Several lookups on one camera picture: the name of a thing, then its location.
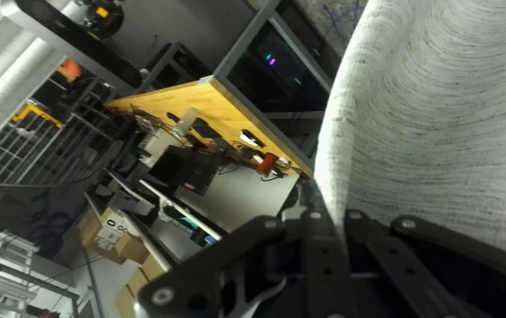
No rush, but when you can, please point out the dark grey framed cabinet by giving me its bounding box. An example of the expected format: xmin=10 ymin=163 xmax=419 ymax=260
xmin=208 ymin=9 xmax=334 ymax=163

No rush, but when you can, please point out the grey metal beam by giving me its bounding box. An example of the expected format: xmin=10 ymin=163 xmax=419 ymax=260
xmin=12 ymin=0 xmax=143 ymax=92

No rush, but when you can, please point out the grey fabric roll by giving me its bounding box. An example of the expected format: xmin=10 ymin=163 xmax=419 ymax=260
xmin=313 ymin=0 xmax=506 ymax=265

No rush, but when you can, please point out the grey wire rack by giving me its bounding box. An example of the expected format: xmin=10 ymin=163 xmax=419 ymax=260
xmin=0 ymin=110 xmax=108 ymax=191

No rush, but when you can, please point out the yellow tool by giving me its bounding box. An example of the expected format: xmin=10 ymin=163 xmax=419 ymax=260
xmin=8 ymin=103 xmax=67 ymax=131

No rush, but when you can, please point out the small red object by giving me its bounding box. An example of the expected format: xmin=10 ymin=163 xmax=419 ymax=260
xmin=256 ymin=152 xmax=281 ymax=177

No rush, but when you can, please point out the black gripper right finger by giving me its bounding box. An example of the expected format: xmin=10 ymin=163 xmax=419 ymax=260
xmin=343 ymin=207 xmax=506 ymax=318

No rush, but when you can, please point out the white step ladder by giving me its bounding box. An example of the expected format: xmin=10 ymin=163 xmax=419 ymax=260
xmin=0 ymin=228 xmax=83 ymax=318

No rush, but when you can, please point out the cardboard box with white label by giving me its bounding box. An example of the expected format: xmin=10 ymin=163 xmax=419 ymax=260
xmin=74 ymin=205 xmax=150 ymax=267

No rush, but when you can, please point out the plain cardboard box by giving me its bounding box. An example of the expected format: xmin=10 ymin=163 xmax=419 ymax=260
xmin=113 ymin=257 xmax=171 ymax=318

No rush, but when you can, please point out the yellow wooden board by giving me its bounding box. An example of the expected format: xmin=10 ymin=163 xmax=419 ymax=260
xmin=102 ymin=76 xmax=315 ymax=179

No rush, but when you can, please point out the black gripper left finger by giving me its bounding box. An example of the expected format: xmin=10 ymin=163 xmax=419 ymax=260
xmin=134 ymin=212 xmax=350 ymax=318

